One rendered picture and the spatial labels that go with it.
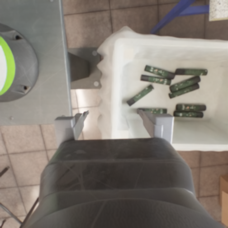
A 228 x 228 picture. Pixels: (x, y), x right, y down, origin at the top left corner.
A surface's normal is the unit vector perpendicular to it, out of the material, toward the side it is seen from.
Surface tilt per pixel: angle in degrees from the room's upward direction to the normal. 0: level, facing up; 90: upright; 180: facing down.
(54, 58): 0
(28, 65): 66
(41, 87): 0
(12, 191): 0
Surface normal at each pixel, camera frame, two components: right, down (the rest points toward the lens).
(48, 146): 0.02, 0.25
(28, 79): 0.85, 0.45
